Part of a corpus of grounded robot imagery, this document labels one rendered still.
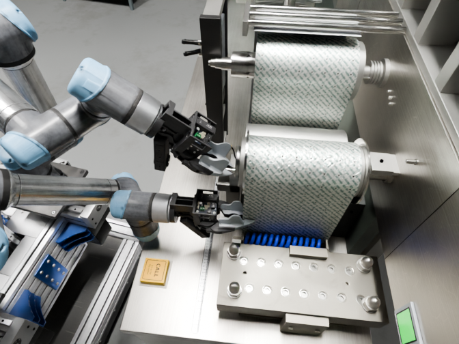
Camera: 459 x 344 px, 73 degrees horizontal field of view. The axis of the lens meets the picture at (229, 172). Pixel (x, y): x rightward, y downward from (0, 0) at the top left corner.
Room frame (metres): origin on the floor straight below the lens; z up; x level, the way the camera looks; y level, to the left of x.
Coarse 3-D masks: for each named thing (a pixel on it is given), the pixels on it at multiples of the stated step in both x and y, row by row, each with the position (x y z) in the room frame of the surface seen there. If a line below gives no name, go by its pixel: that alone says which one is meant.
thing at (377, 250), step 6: (378, 234) 0.49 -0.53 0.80; (372, 240) 0.49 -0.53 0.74; (378, 240) 0.47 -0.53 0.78; (366, 246) 0.49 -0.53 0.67; (372, 246) 0.47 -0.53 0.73; (378, 246) 0.47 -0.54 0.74; (366, 252) 0.47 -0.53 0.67; (372, 252) 0.47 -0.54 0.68; (378, 252) 0.46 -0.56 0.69; (378, 258) 0.46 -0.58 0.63
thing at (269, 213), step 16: (256, 208) 0.38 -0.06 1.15; (272, 208) 0.38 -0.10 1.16; (288, 208) 0.37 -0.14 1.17; (304, 208) 0.37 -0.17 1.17; (320, 208) 0.37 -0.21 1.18; (336, 208) 0.36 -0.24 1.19; (256, 224) 0.38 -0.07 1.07; (272, 224) 0.38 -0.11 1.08; (288, 224) 0.37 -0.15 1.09; (304, 224) 0.37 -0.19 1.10; (320, 224) 0.36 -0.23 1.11; (336, 224) 0.36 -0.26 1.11
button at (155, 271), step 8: (144, 264) 0.33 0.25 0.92; (152, 264) 0.33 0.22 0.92; (160, 264) 0.33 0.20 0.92; (168, 264) 0.33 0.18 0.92; (144, 272) 0.30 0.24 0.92; (152, 272) 0.30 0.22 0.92; (160, 272) 0.30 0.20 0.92; (144, 280) 0.28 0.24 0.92; (152, 280) 0.28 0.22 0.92; (160, 280) 0.28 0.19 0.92
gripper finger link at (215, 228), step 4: (216, 224) 0.37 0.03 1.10; (208, 228) 0.36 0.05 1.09; (212, 228) 0.36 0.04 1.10; (216, 228) 0.36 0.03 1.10; (220, 228) 0.36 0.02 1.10; (224, 228) 0.36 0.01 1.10; (228, 228) 0.36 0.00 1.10; (232, 228) 0.36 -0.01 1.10; (208, 232) 0.35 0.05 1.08; (212, 232) 0.35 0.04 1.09; (216, 232) 0.35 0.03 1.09; (220, 232) 0.35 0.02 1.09; (224, 232) 0.35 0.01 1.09; (228, 232) 0.35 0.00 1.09
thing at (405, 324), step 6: (402, 312) 0.14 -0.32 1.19; (408, 312) 0.14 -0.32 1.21; (402, 318) 0.13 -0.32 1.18; (408, 318) 0.13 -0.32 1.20; (402, 324) 0.12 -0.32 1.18; (408, 324) 0.12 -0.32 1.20; (402, 330) 0.11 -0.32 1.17; (408, 330) 0.11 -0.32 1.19; (402, 336) 0.10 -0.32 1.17; (408, 336) 0.10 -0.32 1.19; (414, 336) 0.10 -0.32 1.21; (402, 342) 0.09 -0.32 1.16
